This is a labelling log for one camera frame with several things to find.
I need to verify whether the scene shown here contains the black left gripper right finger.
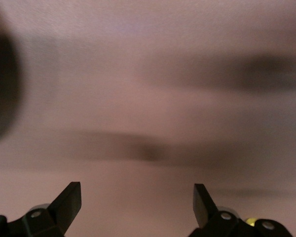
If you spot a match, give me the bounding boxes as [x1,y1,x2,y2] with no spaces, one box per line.
[187,183,294,237]

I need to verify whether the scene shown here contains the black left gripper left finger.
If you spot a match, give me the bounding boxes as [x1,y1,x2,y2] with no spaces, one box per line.
[0,182,82,237]

